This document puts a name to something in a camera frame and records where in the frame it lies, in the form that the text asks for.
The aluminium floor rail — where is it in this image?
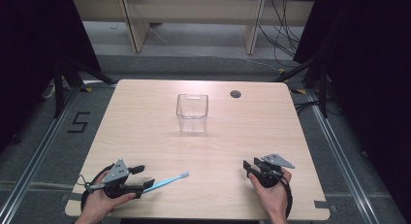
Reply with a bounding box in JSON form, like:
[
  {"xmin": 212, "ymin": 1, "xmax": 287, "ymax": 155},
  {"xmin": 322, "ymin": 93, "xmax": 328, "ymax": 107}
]
[
  {"xmin": 0, "ymin": 86, "xmax": 81, "ymax": 224},
  {"xmin": 304, "ymin": 87, "xmax": 376, "ymax": 224}
]

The grey table edge bracket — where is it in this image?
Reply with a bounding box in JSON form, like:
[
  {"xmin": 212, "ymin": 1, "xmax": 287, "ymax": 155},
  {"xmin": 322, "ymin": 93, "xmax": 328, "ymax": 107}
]
[{"xmin": 313, "ymin": 200, "xmax": 338, "ymax": 214}]

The clear plastic container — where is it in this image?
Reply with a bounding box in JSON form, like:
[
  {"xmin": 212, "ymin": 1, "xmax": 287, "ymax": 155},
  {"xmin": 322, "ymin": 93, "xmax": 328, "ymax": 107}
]
[{"xmin": 175, "ymin": 93, "xmax": 209, "ymax": 134}]

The black metal stand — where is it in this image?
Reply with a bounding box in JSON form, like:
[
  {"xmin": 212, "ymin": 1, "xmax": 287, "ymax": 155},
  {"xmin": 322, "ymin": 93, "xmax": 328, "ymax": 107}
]
[
  {"xmin": 51, "ymin": 54, "xmax": 118, "ymax": 119},
  {"xmin": 272, "ymin": 50, "xmax": 330, "ymax": 119}
]

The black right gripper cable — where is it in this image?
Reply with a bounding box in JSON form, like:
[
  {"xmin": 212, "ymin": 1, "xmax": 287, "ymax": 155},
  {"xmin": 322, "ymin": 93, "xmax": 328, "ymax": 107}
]
[{"xmin": 258, "ymin": 164, "xmax": 294, "ymax": 219}]

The bundle of black cables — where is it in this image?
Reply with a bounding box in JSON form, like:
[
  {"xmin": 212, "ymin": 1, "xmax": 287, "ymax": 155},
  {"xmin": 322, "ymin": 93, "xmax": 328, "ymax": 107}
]
[{"xmin": 257, "ymin": 0, "xmax": 306, "ymax": 69}]

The person's left hand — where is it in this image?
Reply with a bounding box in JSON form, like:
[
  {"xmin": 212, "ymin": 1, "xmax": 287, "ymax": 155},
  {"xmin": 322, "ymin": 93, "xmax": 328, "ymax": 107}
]
[{"xmin": 78, "ymin": 171, "xmax": 137, "ymax": 224}]

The person's right hand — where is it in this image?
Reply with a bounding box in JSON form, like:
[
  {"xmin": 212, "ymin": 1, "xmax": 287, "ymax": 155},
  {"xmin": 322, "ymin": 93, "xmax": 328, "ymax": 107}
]
[{"xmin": 248, "ymin": 167, "xmax": 293, "ymax": 216}]

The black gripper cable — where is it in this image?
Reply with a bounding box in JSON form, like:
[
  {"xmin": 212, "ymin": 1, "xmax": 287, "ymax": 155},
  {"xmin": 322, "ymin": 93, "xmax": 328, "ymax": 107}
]
[
  {"xmin": 79, "ymin": 163, "xmax": 116, "ymax": 212},
  {"xmin": 258, "ymin": 164, "xmax": 294, "ymax": 219}
]

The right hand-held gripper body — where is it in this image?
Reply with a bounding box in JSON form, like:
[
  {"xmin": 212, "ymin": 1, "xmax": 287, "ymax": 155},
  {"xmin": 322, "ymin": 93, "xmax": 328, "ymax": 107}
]
[{"xmin": 249, "ymin": 153, "xmax": 296, "ymax": 189}]

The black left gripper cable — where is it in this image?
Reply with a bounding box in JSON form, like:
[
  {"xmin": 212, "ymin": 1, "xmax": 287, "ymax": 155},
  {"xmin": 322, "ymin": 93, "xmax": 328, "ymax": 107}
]
[{"xmin": 79, "ymin": 163, "xmax": 116, "ymax": 212}]

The black curtain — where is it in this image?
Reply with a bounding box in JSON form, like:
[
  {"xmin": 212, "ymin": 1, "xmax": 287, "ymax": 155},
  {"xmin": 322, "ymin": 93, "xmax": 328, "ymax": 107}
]
[
  {"xmin": 0, "ymin": 0, "xmax": 102, "ymax": 154},
  {"xmin": 293, "ymin": 0, "xmax": 411, "ymax": 218}
]

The light blue toothbrush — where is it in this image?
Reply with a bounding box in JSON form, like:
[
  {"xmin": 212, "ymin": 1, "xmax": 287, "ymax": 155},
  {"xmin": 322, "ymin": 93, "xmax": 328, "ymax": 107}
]
[{"xmin": 142, "ymin": 171, "xmax": 191, "ymax": 195}]

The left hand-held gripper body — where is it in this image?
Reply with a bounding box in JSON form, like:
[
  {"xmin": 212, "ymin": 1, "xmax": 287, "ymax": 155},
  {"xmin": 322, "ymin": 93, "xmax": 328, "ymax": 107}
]
[{"xmin": 85, "ymin": 158, "xmax": 143, "ymax": 200}]

